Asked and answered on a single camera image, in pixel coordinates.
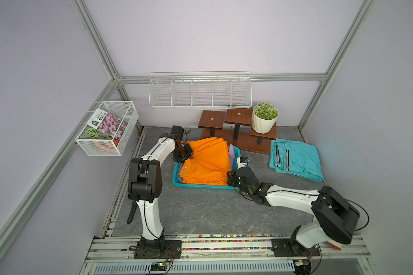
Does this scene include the teal plastic basket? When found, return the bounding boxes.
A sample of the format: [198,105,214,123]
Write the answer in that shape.
[172,146,242,190]

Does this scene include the orange pants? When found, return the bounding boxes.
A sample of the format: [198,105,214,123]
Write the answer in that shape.
[179,137,231,186]

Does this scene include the purple pants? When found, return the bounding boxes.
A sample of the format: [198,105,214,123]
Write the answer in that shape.
[228,144,235,171]

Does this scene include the teal pants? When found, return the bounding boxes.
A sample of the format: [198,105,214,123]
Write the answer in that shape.
[268,139,325,182]

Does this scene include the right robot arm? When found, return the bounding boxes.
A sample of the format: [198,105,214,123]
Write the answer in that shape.
[227,160,360,255]

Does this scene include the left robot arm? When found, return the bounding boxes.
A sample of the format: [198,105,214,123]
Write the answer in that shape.
[127,126,193,241]

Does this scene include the brown wooden tiered stand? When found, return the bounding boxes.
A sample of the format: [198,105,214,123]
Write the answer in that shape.
[198,108,276,155]

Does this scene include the white pot with green plant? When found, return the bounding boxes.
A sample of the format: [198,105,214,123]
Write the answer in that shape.
[252,103,279,134]

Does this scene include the purple flowers in pot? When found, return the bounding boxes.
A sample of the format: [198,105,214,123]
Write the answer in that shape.
[98,113,127,146]

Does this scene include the white card with label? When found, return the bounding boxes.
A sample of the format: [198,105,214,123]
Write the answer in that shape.
[86,108,108,129]

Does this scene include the white wire wall shelf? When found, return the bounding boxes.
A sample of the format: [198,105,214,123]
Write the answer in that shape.
[149,71,252,109]

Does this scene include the white wire wall basket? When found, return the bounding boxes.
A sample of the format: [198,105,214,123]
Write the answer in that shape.
[75,100,138,157]

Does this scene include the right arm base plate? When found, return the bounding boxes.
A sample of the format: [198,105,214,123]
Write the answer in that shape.
[271,238,321,259]

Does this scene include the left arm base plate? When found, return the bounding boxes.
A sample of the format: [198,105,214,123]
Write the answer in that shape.
[134,238,182,260]

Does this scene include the aluminium rail frame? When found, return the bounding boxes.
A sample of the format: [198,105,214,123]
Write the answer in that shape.
[80,234,379,275]

